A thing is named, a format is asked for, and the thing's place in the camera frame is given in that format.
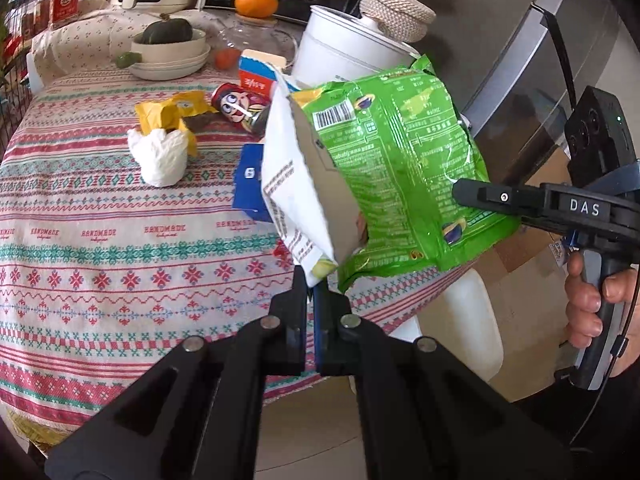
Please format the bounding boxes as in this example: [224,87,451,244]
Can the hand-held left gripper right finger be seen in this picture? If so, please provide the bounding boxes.
[313,284,572,480]

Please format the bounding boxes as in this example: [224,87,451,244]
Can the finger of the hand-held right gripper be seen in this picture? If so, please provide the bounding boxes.
[452,178,547,227]

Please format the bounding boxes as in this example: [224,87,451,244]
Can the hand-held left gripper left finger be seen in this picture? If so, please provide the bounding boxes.
[44,266,308,480]

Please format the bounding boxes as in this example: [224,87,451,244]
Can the green snack bag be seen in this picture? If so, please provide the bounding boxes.
[287,55,522,294]

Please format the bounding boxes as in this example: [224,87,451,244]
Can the white snack pouch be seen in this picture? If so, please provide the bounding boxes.
[261,72,369,289]

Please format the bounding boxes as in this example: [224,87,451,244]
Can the person's right hand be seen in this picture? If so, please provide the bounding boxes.
[564,251,640,377]

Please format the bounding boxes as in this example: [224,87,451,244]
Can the cardboard box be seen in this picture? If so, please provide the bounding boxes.
[474,160,582,402]

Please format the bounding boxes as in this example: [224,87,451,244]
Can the white plastic container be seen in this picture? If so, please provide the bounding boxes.
[387,267,504,382]

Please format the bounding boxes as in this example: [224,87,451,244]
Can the blue packet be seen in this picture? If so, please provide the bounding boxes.
[232,144,274,224]

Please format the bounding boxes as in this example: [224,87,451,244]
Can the patterned woven tablecloth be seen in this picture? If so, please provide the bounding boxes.
[0,67,472,432]

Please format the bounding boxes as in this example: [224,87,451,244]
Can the woven lidded basket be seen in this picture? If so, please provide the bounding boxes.
[358,0,437,44]

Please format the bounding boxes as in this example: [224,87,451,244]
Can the white kitchen appliance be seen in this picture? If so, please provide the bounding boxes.
[290,5,427,92]

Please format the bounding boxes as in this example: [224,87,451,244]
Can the crumpled white tissue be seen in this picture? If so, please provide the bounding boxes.
[127,127,190,187]

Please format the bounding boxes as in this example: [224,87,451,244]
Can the cartoon print can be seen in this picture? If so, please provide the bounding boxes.
[210,84,274,136]

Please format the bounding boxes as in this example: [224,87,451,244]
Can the yellow wrapper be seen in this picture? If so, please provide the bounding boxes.
[135,91,220,157]

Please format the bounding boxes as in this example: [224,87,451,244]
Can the red white carton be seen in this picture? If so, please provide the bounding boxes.
[237,49,287,99]

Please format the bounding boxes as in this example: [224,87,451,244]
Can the clear plastic fruit bag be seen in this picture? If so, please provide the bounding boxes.
[214,12,299,69]

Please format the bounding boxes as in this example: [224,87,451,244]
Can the white deep plate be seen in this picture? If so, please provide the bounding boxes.
[128,45,212,81]

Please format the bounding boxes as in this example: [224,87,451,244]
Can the white bowl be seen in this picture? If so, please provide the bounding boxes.
[130,28,207,64]

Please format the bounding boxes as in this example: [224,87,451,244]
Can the large orange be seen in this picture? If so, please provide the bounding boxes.
[234,0,279,19]

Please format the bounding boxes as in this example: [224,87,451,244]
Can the dark green avocado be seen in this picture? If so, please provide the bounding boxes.
[133,17,194,45]

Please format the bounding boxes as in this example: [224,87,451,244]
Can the red label jar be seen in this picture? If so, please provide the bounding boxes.
[33,0,54,31]
[49,0,81,30]
[19,0,37,36]

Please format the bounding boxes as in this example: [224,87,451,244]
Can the black cable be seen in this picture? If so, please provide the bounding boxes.
[531,3,577,112]

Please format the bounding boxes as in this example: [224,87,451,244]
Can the black wire rack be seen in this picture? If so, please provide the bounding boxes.
[0,0,37,137]

